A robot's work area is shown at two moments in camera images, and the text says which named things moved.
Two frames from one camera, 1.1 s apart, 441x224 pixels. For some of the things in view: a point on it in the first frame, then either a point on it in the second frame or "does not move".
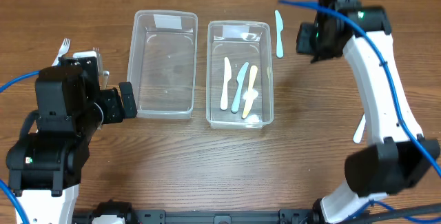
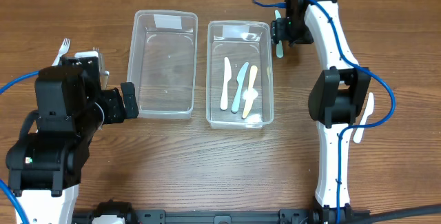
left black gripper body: (112, 105) does not move
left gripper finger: (129, 104) does not move
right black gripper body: (306, 38) → (279, 31)
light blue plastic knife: (240, 80) does not move
